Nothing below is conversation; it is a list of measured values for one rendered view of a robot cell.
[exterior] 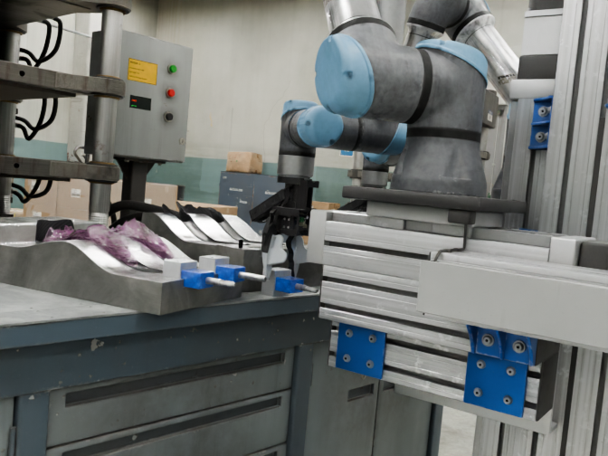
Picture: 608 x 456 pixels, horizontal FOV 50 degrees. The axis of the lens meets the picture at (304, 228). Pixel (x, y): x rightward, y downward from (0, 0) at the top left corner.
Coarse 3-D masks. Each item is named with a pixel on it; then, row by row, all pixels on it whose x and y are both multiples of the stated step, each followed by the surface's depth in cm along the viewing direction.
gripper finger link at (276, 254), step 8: (272, 240) 132; (280, 240) 131; (272, 248) 132; (280, 248) 130; (264, 256) 131; (272, 256) 131; (280, 256) 130; (264, 264) 132; (272, 264) 131; (264, 272) 132
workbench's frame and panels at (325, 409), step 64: (64, 320) 99; (128, 320) 108; (192, 320) 117; (256, 320) 136; (320, 320) 152; (0, 384) 98; (64, 384) 105; (128, 384) 117; (192, 384) 127; (256, 384) 140; (320, 384) 156; (384, 384) 178; (0, 448) 100; (64, 448) 108; (128, 448) 118; (192, 448) 129; (256, 448) 142; (320, 448) 159; (384, 448) 180
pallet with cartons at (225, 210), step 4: (176, 200) 700; (184, 204) 613; (192, 204) 628; (196, 204) 636; (200, 204) 645; (204, 204) 653; (208, 204) 660; (212, 204) 667; (216, 204) 677; (176, 208) 606; (216, 208) 632; (220, 208) 640; (224, 208) 648; (228, 208) 654; (232, 208) 661; (236, 208) 670; (220, 212) 640; (224, 212) 648; (228, 212) 655; (232, 212) 662; (236, 212) 670
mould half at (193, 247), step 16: (160, 224) 154; (176, 224) 154; (208, 224) 161; (240, 224) 169; (176, 240) 149; (192, 240) 149; (224, 240) 157; (256, 240) 164; (192, 256) 145; (240, 256) 135; (256, 256) 137; (256, 272) 137; (304, 272) 149; (320, 272) 153; (256, 288) 138
